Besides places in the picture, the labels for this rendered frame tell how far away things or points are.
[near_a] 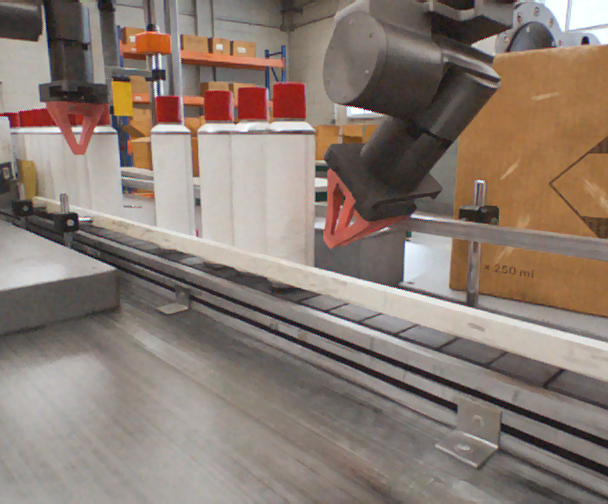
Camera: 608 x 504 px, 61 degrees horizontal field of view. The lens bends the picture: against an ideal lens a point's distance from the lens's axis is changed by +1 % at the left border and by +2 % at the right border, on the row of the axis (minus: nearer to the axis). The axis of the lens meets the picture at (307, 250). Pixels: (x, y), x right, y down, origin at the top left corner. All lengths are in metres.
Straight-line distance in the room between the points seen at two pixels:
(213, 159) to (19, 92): 8.00
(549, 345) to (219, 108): 0.42
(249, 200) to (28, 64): 8.11
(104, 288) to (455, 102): 0.45
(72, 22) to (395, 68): 0.57
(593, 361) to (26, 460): 0.36
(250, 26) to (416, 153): 9.52
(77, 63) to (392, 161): 0.53
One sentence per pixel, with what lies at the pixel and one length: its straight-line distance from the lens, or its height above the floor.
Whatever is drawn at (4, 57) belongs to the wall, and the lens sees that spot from 8.59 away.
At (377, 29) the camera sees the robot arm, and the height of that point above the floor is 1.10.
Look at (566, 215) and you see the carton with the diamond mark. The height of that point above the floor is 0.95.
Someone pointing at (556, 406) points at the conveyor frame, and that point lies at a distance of 0.36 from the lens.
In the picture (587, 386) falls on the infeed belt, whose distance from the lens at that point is 0.38.
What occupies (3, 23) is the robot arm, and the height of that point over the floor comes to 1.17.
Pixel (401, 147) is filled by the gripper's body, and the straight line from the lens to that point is 0.41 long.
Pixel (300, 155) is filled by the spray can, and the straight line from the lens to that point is 0.51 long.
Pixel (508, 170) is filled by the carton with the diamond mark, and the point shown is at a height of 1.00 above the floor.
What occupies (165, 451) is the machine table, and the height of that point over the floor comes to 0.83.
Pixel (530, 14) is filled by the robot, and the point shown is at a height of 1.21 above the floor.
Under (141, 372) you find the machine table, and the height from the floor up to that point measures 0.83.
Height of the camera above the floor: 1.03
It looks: 13 degrees down
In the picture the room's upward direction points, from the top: straight up
